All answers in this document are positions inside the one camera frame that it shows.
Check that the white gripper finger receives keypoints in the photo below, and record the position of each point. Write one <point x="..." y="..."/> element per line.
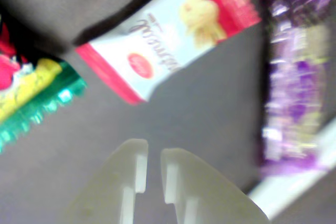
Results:
<point x="210" y="195"/>
<point x="110" y="187"/>

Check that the small red white candy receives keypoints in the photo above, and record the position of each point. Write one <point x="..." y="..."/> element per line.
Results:
<point x="168" y="32"/>

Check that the purple wrapped candy bar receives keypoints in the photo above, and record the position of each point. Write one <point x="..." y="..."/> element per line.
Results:
<point x="296" y="77"/>

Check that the white paper wrapped straw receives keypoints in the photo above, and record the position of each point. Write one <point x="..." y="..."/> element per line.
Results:
<point x="288" y="184"/>

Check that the long green snack stick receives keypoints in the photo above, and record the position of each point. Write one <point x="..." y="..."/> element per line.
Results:
<point x="31" y="93"/>

